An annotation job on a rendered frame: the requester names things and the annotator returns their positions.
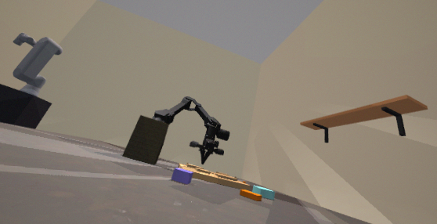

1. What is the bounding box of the light blue flat block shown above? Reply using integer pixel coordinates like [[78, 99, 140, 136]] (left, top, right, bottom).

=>
[[252, 186, 275, 200]]

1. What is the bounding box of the orange flat block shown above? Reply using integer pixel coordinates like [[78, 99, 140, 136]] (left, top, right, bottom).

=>
[[240, 190, 262, 201]]

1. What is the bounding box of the purple block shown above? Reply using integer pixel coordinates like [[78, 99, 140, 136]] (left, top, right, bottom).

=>
[[171, 168, 193, 185]]

